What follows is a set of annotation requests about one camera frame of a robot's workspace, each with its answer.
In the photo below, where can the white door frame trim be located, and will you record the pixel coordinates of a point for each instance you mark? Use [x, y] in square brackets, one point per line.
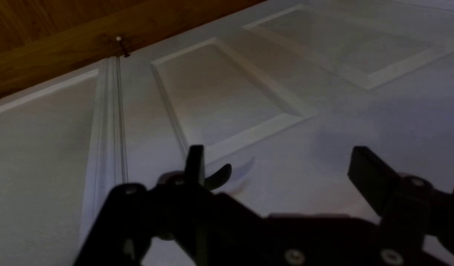
[107, 148]

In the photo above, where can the white panelled door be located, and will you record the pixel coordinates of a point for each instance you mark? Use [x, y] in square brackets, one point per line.
[335, 98]

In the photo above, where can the white baseboard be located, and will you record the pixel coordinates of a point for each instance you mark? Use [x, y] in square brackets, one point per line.
[43, 91]

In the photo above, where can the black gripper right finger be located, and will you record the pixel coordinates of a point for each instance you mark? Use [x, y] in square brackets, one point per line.
[398, 201]

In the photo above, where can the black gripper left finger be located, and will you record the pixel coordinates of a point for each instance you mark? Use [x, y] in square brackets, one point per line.
[176, 212]

